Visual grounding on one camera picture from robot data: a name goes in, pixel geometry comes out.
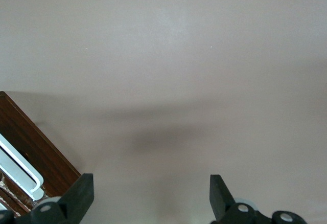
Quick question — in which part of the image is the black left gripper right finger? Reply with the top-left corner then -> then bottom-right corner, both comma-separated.
209,174 -> 306,224

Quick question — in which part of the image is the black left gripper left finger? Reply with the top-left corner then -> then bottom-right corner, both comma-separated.
0,173 -> 94,224

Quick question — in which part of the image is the dark brown wooden drawer cabinet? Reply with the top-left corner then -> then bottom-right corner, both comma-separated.
0,91 -> 82,217

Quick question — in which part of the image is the white drawer handle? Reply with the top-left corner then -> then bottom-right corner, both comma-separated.
0,132 -> 44,201

